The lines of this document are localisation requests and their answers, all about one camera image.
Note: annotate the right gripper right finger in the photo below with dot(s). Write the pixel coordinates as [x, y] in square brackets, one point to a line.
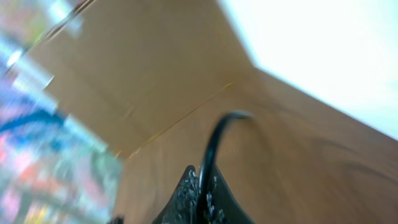
[223, 199]

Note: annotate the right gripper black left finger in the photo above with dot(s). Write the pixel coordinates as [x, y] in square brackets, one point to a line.
[182, 206]

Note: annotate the cardboard box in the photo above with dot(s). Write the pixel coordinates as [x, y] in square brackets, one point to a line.
[139, 66]

